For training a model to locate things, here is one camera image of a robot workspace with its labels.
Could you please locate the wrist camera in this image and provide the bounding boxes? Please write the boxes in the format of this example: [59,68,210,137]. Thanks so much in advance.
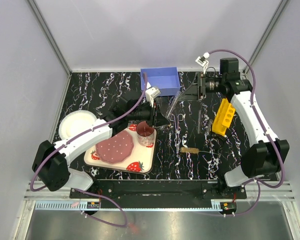
[145,86,161,107]
[195,56,209,75]

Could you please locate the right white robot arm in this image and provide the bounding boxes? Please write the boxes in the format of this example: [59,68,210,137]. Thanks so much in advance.
[180,53,290,199]

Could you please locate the yellow test tube rack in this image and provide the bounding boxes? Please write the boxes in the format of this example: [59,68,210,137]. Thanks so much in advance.
[211,98,236,137]

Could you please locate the test tube brush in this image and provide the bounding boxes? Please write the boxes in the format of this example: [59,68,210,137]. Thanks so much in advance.
[179,147,222,156]

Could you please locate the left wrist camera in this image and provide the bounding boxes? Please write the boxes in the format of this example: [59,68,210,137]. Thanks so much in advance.
[145,86,161,107]

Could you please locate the power connector box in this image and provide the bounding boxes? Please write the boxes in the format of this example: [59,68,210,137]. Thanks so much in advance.
[221,202,237,212]
[86,200,101,211]

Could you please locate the left power connector box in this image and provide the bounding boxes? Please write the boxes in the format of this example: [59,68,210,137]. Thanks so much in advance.
[86,200,101,211]

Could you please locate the glass test tube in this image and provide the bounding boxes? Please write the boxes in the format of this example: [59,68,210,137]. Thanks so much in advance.
[205,119,213,136]
[165,91,181,119]
[197,109,202,134]

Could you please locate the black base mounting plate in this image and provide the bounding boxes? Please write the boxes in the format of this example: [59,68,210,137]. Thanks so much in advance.
[69,179,248,201]

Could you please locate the strawberry pattern tray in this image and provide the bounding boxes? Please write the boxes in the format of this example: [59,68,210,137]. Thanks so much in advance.
[84,123,155,174]

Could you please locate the black wire ring stand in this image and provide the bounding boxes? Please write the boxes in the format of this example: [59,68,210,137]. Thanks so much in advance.
[209,133,228,153]

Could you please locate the pink enamel mug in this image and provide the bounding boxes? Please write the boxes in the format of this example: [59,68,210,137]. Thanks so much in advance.
[136,121,155,147]

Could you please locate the pink dotted plate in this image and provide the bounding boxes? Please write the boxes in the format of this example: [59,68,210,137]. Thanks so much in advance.
[95,130,134,165]

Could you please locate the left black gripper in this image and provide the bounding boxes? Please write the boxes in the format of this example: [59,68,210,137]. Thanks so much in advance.
[127,99,170,128]

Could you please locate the white paper plate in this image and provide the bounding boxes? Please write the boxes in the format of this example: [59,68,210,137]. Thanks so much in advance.
[58,110,97,140]

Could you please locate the blue plastic box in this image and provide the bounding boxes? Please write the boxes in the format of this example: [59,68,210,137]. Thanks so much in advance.
[140,67,181,97]

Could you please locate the right power connector box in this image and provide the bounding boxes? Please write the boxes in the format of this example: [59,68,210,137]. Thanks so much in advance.
[221,202,237,212]

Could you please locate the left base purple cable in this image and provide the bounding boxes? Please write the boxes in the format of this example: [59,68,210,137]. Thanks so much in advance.
[74,188,130,228]

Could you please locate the metal crucible tongs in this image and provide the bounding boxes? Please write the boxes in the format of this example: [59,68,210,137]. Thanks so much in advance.
[169,113,184,154]

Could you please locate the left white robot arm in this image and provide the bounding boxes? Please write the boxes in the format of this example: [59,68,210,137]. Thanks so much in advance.
[32,98,170,198]

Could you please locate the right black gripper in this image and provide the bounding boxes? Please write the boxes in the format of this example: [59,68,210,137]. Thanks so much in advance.
[177,72,225,102]

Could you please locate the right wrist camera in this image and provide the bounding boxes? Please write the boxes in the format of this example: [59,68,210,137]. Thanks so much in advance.
[195,56,209,75]

